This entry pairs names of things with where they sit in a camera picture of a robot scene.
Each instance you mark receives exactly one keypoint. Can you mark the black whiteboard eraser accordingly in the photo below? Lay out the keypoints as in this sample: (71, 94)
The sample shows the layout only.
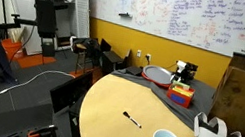
(125, 14)

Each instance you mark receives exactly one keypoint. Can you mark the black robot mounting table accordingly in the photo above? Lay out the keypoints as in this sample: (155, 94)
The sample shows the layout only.
(18, 121)

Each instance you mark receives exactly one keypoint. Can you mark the wooden stool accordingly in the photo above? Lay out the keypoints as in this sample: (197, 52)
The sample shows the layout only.
(81, 51)

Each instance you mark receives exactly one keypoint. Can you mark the grey round plate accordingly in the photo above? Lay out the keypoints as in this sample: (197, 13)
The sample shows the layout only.
(158, 74)

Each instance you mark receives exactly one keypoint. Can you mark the wall whiteboard with writing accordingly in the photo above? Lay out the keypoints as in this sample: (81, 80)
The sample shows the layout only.
(186, 12)

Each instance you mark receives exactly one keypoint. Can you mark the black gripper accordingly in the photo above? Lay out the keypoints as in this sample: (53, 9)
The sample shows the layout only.
(46, 18)

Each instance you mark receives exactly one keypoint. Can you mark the orange floor mat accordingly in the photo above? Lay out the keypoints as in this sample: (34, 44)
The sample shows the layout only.
(34, 60)

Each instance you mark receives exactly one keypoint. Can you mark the white wall outlet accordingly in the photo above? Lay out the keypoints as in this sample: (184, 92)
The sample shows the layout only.
(148, 57)
(138, 53)

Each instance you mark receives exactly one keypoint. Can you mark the small flat black box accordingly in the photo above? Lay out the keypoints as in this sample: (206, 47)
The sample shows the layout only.
(134, 70)

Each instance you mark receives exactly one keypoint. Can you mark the black and white marker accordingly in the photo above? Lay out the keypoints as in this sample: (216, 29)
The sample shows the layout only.
(132, 119)

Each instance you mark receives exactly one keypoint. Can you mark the grey table cloth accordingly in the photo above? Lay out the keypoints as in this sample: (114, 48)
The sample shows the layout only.
(198, 98)

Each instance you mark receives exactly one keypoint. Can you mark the black and white spare gripper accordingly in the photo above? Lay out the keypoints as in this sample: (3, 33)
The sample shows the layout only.
(185, 71)

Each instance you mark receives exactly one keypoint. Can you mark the white louvered door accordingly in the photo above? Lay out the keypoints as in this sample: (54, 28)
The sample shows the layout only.
(81, 3)

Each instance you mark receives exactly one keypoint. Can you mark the red box of coloured blocks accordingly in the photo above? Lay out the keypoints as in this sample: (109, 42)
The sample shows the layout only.
(179, 98)

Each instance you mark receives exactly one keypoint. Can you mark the red round plate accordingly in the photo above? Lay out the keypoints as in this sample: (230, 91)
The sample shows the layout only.
(154, 82)

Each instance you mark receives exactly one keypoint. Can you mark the black monitor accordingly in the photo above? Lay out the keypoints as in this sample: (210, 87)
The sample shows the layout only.
(69, 93)

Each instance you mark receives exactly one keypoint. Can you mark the orange bucket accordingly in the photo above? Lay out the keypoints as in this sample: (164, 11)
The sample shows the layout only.
(11, 48)

